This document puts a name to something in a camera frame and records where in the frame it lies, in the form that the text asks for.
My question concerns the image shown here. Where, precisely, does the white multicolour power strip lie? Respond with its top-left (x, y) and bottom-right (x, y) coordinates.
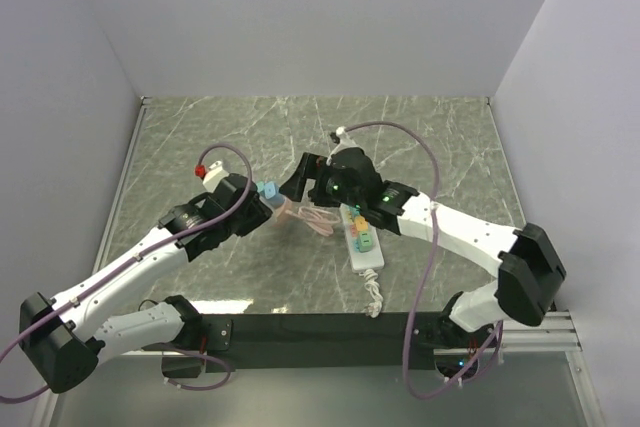
top-left (339, 204), bottom-right (385, 274)

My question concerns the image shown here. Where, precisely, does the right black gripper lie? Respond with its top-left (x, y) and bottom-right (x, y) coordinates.
top-left (279, 153), bottom-right (364, 210)

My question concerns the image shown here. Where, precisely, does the white power strip cord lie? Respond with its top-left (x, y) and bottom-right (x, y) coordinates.
top-left (357, 269), bottom-right (384, 319)

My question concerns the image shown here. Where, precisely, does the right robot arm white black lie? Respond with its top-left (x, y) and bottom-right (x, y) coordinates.
top-left (280, 147), bottom-right (566, 348)

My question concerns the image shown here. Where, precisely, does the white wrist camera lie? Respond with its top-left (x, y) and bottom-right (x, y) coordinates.
top-left (194, 160), bottom-right (229, 192)
top-left (330, 126), bottom-right (357, 155)

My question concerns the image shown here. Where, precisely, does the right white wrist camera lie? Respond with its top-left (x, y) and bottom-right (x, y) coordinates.
top-left (330, 126), bottom-right (357, 155)

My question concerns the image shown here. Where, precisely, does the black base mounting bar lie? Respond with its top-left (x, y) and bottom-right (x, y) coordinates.
top-left (197, 310), bottom-right (451, 376)

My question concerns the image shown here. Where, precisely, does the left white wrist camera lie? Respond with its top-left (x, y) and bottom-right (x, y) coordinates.
top-left (194, 160), bottom-right (229, 192)

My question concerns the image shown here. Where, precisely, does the blue charger plug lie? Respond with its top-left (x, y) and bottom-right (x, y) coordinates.
top-left (261, 181), bottom-right (284, 209)

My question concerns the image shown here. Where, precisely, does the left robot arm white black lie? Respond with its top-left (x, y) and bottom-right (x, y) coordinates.
top-left (19, 174), bottom-right (273, 393)

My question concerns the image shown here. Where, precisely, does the round pink power socket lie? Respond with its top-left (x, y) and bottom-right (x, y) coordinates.
top-left (273, 197), bottom-right (298, 225)

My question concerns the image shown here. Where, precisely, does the pink coiled socket cord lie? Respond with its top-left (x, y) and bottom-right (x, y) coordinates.
top-left (294, 205), bottom-right (341, 238)

